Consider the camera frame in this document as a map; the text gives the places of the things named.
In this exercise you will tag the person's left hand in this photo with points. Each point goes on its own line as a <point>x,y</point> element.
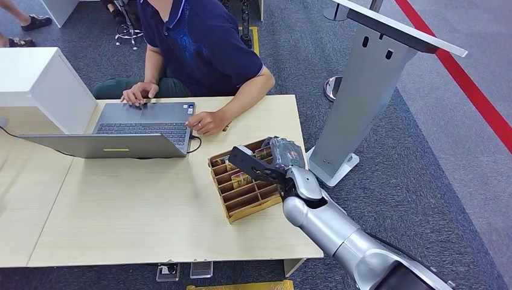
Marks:
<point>210,123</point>

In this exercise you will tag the person's right hand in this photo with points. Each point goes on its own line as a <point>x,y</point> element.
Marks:
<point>138,93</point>

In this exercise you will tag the wooden slotted card box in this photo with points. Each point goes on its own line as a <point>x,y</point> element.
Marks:
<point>248,198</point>

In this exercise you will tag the person's left forearm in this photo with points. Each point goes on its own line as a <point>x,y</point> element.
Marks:
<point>250,94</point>

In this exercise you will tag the person's right forearm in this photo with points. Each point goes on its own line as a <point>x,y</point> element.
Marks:
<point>152,64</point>

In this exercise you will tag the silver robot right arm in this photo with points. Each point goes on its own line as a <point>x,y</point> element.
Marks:
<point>332,224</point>

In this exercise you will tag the dark flat card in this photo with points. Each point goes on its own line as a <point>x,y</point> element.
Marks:
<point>219,161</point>

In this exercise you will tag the bystander person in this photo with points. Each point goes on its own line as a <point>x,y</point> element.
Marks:
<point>36,22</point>

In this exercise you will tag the grey laptop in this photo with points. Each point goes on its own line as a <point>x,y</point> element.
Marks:
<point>148,124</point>

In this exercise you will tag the white office chair base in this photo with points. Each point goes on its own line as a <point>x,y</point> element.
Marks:
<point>128,32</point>

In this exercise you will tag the white cabinet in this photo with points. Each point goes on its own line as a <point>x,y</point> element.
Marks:
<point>36,84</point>

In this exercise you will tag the white furniture panel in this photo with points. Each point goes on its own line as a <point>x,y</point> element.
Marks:
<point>60,10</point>

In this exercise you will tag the chrome stanchion base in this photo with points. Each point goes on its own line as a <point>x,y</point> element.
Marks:
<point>332,88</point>

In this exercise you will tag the grey floor socket cover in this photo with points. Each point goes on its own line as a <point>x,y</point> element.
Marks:
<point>201,269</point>

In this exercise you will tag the floor socket with plug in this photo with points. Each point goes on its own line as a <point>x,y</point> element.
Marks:
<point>168,271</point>

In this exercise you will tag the grey kiosk stand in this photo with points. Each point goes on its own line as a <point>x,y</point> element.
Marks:
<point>364,96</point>

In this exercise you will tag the yellow strip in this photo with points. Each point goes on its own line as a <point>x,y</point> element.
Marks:
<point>240,286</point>

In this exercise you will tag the white table leg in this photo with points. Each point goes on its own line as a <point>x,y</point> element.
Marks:
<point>293,266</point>

